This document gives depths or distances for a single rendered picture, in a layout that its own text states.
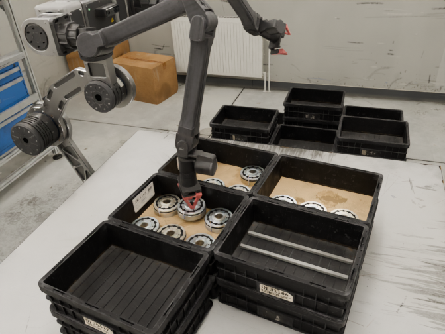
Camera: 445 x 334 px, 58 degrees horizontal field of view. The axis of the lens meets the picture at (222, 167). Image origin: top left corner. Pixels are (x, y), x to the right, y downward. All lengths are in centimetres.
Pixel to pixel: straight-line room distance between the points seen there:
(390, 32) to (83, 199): 328
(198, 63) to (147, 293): 70
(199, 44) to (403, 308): 102
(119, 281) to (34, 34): 85
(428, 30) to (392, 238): 293
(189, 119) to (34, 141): 102
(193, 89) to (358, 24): 318
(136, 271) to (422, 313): 90
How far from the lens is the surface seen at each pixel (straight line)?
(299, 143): 281
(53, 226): 184
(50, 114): 218
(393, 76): 445
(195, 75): 125
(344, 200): 159
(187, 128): 129
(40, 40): 152
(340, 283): 130
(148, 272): 134
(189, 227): 146
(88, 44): 139
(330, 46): 437
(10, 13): 339
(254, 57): 442
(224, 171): 172
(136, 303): 127
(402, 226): 173
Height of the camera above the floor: 180
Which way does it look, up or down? 33 degrees down
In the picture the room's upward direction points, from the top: 4 degrees counter-clockwise
